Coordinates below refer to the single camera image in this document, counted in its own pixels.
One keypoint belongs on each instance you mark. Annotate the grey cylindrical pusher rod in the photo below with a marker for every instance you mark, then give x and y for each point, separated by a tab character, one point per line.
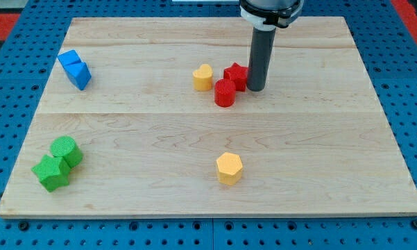
260	55

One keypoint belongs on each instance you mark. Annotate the yellow hexagon block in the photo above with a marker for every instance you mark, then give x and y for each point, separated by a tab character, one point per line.
229	168

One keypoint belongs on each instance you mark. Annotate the red star block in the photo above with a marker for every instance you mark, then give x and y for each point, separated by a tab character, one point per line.
238	74

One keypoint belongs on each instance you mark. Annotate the red cylinder block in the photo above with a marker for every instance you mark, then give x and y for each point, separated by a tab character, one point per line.
224	92

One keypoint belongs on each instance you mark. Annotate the yellow heart block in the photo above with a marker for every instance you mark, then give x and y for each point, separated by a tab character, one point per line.
202	78

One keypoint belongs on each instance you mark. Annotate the wooden board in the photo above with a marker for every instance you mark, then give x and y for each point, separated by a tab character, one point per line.
315	142

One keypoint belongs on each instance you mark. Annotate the blue triangle block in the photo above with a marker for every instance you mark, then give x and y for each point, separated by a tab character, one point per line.
79	74

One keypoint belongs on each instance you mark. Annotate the blue cube block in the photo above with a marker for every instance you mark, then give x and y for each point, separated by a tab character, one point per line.
69	58

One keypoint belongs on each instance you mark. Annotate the green cylinder block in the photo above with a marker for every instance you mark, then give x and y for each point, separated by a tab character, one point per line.
66	148

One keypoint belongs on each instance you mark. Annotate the green star block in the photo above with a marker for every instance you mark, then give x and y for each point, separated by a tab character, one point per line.
52	172

